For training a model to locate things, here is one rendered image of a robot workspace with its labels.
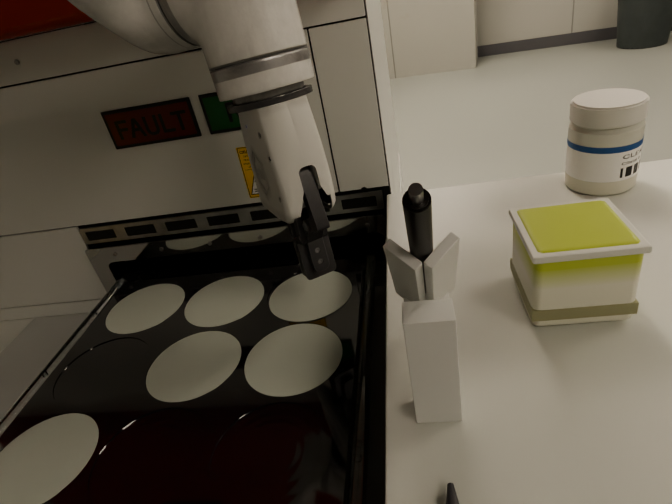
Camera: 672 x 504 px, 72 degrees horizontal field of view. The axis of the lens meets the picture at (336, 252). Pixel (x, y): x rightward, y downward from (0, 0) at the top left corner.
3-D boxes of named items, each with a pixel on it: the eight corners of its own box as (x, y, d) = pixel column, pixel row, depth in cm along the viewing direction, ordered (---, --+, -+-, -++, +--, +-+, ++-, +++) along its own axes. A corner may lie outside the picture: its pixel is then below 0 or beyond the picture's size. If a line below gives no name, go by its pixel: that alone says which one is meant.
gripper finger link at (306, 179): (282, 139, 39) (280, 174, 44) (321, 215, 37) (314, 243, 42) (295, 135, 40) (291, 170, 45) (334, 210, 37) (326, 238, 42)
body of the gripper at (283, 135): (214, 97, 43) (251, 209, 48) (236, 96, 34) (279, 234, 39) (288, 76, 45) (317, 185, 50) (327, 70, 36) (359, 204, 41)
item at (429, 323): (406, 359, 35) (382, 200, 28) (459, 356, 34) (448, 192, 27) (409, 429, 30) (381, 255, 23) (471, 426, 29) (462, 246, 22)
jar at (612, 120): (556, 174, 56) (561, 94, 51) (619, 166, 55) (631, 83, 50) (575, 200, 50) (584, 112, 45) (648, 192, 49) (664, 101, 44)
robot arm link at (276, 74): (202, 74, 42) (213, 108, 43) (219, 68, 34) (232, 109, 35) (288, 52, 44) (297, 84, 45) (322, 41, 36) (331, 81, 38)
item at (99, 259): (116, 295, 74) (89, 244, 69) (393, 268, 66) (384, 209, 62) (111, 302, 73) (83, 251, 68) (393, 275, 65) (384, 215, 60)
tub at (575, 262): (507, 275, 41) (508, 207, 38) (598, 266, 40) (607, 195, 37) (529, 332, 35) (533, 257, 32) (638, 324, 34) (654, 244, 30)
